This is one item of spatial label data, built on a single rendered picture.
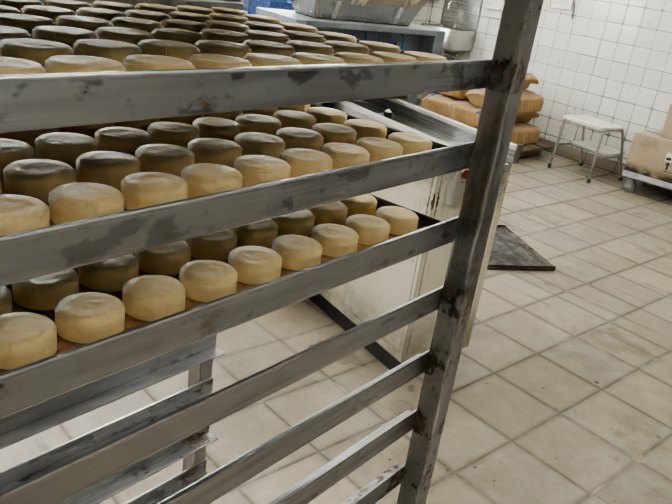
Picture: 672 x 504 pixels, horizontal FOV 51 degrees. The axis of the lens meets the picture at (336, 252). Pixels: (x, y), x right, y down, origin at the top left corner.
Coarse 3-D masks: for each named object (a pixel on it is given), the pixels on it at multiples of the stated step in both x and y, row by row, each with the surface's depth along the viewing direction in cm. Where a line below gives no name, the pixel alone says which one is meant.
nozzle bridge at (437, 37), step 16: (272, 16) 272; (288, 16) 263; (304, 16) 272; (336, 32) 279; (368, 32) 287; (384, 32) 291; (400, 32) 285; (416, 32) 289; (432, 32) 293; (416, 48) 303; (432, 48) 297; (416, 96) 316
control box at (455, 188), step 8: (504, 168) 242; (456, 176) 232; (504, 176) 244; (448, 184) 235; (456, 184) 233; (464, 184) 235; (504, 184) 246; (448, 192) 235; (456, 192) 234; (448, 200) 235; (456, 200) 236
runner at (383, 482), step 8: (400, 464) 100; (384, 472) 98; (392, 472) 95; (400, 472) 96; (376, 480) 97; (384, 480) 93; (392, 480) 95; (400, 480) 97; (368, 488) 95; (376, 488) 92; (384, 488) 94; (392, 488) 96; (352, 496) 93; (360, 496) 93; (368, 496) 91; (376, 496) 93
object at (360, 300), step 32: (416, 128) 275; (384, 192) 256; (416, 192) 241; (416, 256) 244; (448, 256) 249; (352, 288) 280; (384, 288) 262; (416, 288) 247; (480, 288) 266; (352, 320) 283; (416, 320) 254; (384, 352) 271; (416, 352) 261
